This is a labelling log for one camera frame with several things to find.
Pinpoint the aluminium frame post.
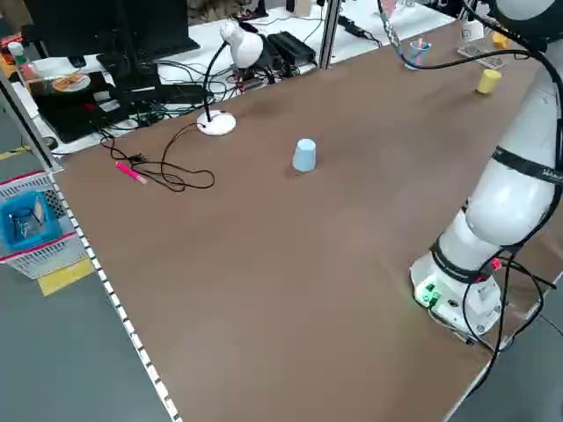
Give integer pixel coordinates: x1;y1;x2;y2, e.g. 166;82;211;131
0;69;68;173
317;0;342;69

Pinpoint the black power adapter box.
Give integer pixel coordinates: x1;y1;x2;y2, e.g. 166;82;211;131
267;31;318;65

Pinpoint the white desk lamp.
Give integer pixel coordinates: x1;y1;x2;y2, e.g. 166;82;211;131
196;20;266;136

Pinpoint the white mug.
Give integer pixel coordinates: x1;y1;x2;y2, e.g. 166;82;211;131
461;20;486;43

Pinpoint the clear blue pen cup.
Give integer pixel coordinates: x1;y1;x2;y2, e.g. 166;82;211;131
403;39;433;71

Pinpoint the white plastic basket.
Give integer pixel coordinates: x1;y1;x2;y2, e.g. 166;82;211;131
0;171;90;280

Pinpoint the black computer monitor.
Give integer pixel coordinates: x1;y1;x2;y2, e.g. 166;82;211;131
20;0;202;61

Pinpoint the wire and wood mug rack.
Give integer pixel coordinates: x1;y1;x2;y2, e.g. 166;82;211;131
457;43;510;70

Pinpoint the black flat case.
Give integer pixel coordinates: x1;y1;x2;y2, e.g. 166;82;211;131
33;70;129;142

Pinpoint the black power strip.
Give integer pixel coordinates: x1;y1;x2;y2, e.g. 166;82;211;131
337;15;367;39

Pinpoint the pink marker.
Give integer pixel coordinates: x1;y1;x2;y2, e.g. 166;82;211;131
114;161;150;186

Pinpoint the yellow plastic cup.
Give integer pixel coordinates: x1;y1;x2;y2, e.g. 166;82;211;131
476;69;502;95

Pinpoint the black lamp cable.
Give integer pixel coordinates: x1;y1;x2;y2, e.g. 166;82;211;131
99;122;216;193

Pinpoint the blue plastic cup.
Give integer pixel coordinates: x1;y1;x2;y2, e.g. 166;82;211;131
291;138;318;173

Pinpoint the blue plastic box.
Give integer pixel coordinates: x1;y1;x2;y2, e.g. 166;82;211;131
0;191;62;252

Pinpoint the black base cable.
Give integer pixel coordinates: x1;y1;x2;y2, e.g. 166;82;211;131
442;252;563;422

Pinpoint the round plate with food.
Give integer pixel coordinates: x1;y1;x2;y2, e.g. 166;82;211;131
50;74;91;93

